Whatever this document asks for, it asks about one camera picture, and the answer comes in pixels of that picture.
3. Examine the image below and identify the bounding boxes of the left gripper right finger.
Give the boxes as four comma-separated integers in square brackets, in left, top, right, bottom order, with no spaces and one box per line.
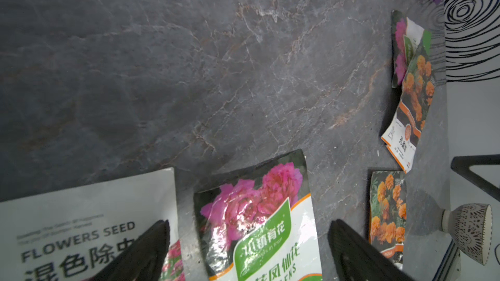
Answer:
[328,219,411,281]

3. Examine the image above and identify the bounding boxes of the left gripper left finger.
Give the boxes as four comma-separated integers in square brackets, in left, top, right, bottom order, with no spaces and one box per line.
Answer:
[91,221,170,281]

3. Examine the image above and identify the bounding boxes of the large marigold seed packet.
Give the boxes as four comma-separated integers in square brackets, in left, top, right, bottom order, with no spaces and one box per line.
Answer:
[368,171,407,270]

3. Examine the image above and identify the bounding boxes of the mixed flowers seed packet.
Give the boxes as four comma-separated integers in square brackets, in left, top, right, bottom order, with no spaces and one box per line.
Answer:
[1,168,185,280]

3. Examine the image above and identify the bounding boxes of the small marigold seed packet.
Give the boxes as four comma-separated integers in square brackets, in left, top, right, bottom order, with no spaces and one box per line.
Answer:
[381,45,436,173]

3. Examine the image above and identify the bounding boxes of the impatiens pink flower packet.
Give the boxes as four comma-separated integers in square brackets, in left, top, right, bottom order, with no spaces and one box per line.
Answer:
[391,10,432,88]

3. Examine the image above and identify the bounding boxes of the white perforated strainer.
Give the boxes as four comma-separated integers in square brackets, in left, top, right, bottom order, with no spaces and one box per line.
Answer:
[441,204,493,266]

